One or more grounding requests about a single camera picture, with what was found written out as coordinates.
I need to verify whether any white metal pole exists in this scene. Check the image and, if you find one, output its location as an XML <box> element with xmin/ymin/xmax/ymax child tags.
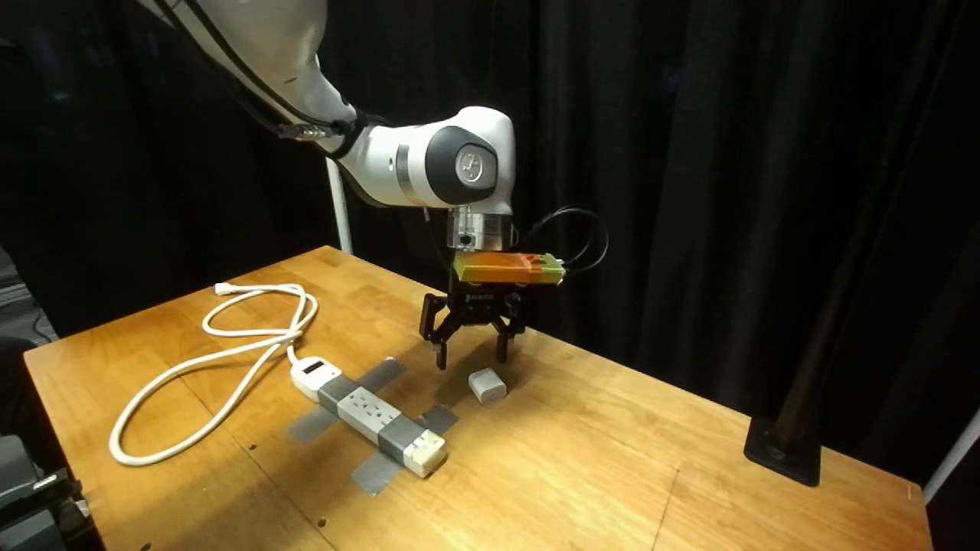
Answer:
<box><xmin>321</xmin><ymin>156</ymin><xmax>358</xmax><ymax>257</ymax></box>

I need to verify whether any white power cord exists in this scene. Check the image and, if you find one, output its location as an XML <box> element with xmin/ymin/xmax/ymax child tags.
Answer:
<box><xmin>107</xmin><ymin>282</ymin><xmax>321</xmax><ymax>471</ymax></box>

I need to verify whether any black curtain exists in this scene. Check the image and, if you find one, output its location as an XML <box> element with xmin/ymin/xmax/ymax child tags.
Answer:
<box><xmin>0</xmin><ymin>0</ymin><xmax>980</xmax><ymax>486</ymax></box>

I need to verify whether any grey tape strip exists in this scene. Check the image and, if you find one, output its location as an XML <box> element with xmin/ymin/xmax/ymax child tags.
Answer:
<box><xmin>350</xmin><ymin>403</ymin><xmax>461</xmax><ymax>498</ymax></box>
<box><xmin>289</xmin><ymin>354</ymin><xmax>410</xmax><ymax>447</ymax></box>

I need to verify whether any dark grey equipment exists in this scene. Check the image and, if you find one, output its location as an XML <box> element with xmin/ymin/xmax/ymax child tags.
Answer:
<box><xmin>0</xmin><ymin>432</ymin><xmax>105</xmax><ymax>551</ymax></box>

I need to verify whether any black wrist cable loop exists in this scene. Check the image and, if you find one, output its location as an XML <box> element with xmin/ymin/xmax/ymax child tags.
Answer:
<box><xmin>524</xmin><ymin>204</ymin><xmax>612</xmax><ymax>276</ymax></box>

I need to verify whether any grey slanted pole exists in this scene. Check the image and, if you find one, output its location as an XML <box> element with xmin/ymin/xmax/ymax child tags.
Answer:
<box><xmin>923</xmin><ymin>406</ymin><xmax>980</xmax><ymax>506</ymax></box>

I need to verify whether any white power strip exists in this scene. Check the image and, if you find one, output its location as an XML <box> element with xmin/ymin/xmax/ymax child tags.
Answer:
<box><xmin>289</xmin><ymin>351</ymin><xmax>454</xmax><ymax>483</ymax></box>

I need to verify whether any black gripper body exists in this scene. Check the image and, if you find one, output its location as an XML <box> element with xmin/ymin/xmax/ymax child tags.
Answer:
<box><xmin>443</xmin><ymin>286</ymin><xmax>527</xmax><ymax>321</ymax></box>

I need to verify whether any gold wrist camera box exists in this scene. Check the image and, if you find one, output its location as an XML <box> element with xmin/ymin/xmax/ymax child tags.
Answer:
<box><xmin>449</xmin><ymin>251</ymin><xmax>568</xmax><ymax>290</ymax></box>

